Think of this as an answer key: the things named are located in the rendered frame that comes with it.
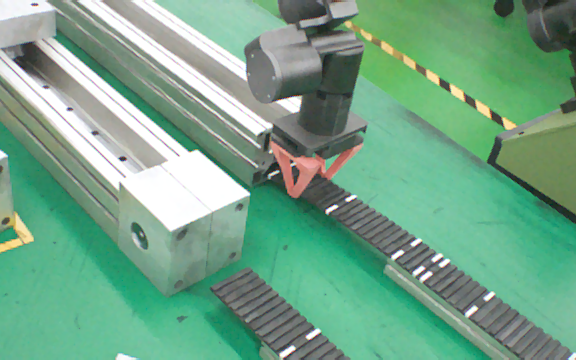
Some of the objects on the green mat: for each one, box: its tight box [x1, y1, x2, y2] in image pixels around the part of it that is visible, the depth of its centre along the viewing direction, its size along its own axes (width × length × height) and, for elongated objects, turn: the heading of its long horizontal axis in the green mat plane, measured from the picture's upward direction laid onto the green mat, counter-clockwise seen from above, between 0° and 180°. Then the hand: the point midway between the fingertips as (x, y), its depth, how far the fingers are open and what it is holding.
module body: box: [0, 37, 189, 246], centre depth 94 cm, size 80×10×8 cm, turn 33°
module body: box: [44, 0, 300, 187], centre depth 105 cm, size 80×10×8 cm, turn 33°
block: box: [118, 150, 250, 298], centre depth 72 cm, size 9×12×10 cm
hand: (308, 183), depth 83 cm, fingers closed on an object, 5 cm apart
